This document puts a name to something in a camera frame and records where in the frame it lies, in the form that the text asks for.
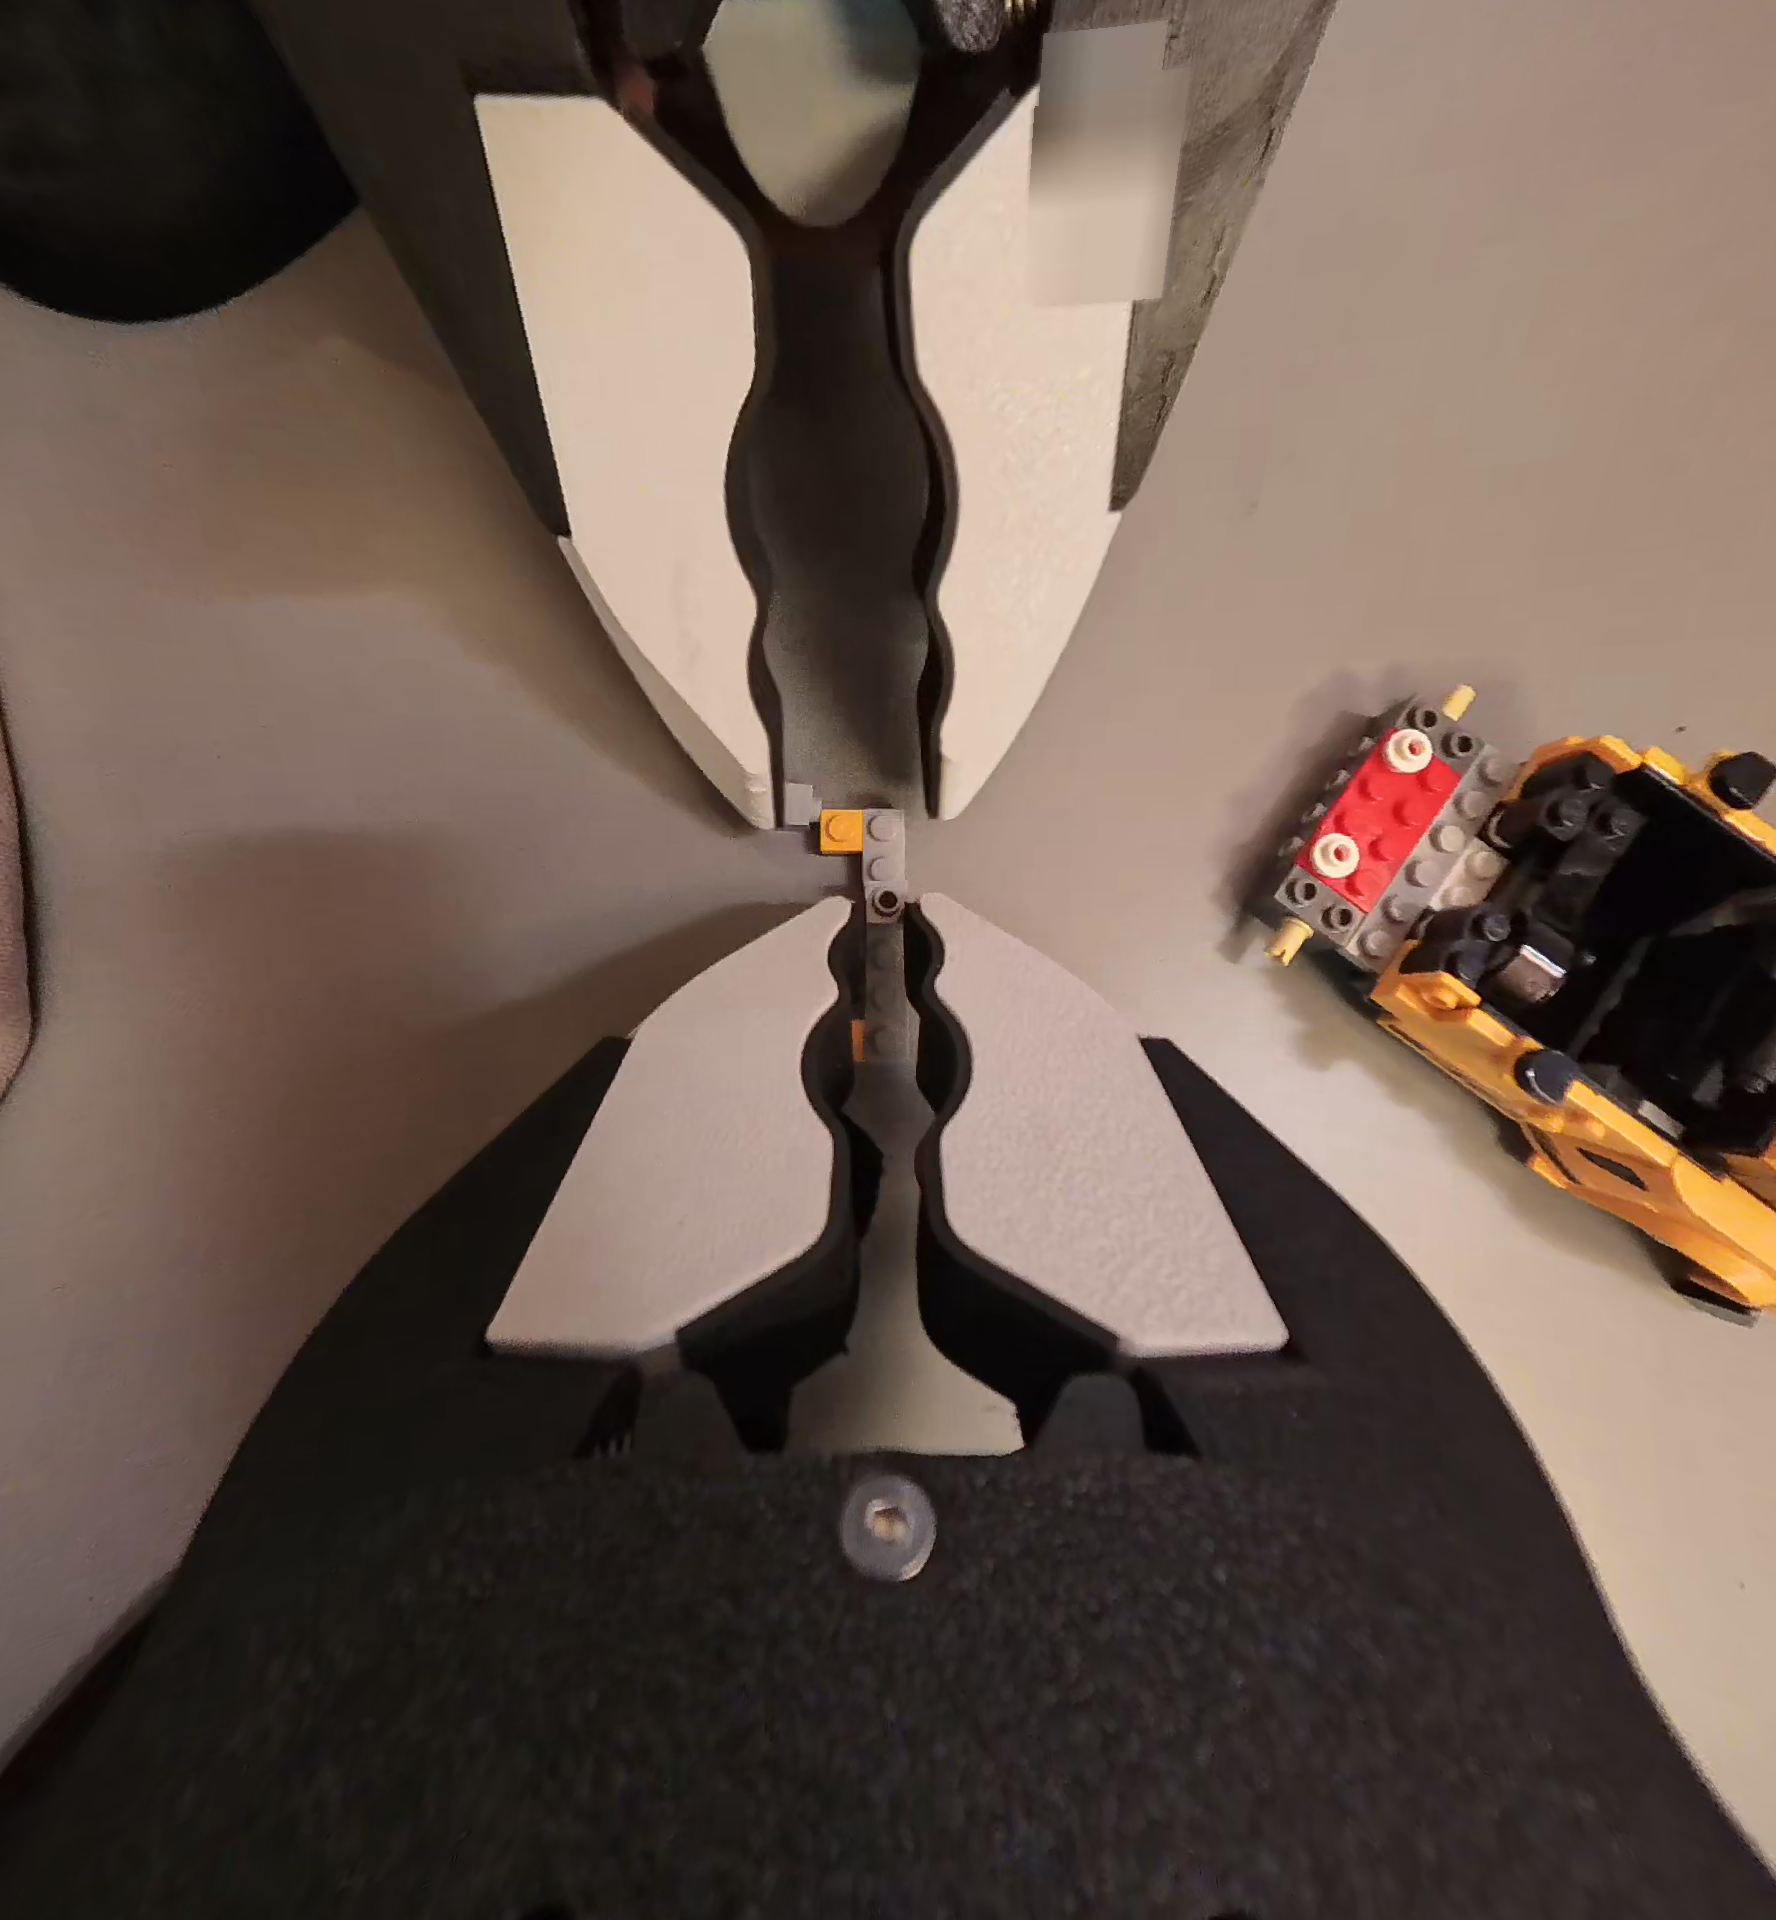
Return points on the small grey lego piece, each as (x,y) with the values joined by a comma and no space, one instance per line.
(800,806)

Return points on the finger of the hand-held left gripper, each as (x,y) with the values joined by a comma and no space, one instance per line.
(1024,495)
(633,421)

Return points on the yellow lego car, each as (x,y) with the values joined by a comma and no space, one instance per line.
(1623,974)

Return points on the long grey lego plate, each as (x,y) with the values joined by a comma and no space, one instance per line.
(884,960)

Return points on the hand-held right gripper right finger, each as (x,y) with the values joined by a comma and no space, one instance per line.
(1097,1186)

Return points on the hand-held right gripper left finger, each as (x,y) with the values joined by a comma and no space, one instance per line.
(694,1170)

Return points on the person's left forearm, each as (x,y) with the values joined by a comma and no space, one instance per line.
(110,150)

